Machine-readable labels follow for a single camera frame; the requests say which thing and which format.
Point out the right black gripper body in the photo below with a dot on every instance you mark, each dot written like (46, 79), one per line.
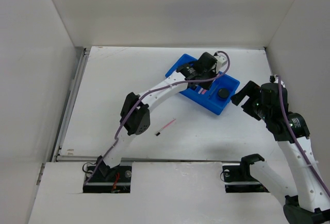
(262, 109)

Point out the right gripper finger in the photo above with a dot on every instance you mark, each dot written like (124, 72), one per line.
(251, 89)
(249, 109)

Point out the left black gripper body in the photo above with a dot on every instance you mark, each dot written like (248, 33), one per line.
(205, 84)

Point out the black round compact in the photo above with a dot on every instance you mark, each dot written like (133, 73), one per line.
(223, 93)

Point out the checkered makeup pencil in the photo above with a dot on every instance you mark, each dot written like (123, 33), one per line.
(211, 93)

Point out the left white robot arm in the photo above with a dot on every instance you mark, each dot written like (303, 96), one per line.
(137, 108)

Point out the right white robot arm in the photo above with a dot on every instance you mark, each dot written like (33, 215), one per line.
(307, 200)

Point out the blue compartment tray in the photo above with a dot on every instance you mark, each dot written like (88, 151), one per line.
(214, 104)

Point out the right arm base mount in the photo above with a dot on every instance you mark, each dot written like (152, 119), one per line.
(236, 182)

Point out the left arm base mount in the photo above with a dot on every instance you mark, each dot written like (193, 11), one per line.
(119, 183)

